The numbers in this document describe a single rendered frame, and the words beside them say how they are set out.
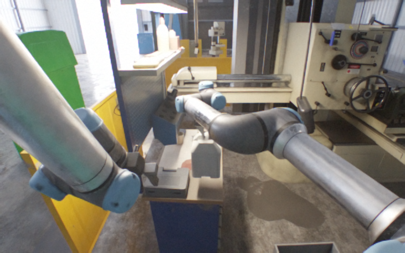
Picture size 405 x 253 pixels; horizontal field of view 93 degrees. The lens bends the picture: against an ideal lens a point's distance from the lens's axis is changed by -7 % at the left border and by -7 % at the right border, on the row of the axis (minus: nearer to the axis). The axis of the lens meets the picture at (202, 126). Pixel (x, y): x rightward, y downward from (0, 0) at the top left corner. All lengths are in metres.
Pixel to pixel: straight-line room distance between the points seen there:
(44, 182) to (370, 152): 3.18
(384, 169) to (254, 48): 2.34
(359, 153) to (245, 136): 2.69
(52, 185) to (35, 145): 0.19
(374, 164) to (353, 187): 2.93
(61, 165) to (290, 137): 0.48
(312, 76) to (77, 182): 2.20
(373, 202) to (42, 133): 0.52
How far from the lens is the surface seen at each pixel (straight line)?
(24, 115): 0.27
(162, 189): 1.30
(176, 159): 1.63
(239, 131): 0.55
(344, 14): 3.14
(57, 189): 0.48
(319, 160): 0.52
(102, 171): 0.35
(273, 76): 2.54
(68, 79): 4.21
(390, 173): 3.69
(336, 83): 2.48
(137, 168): 0.60
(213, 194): 1.33
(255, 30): 2.74
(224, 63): 4.51
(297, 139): 0.56
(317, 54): 2.29
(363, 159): 3.25
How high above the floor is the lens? 1.90
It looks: 27 degrees down
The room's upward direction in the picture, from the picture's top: 1 degrees counter-clockwise
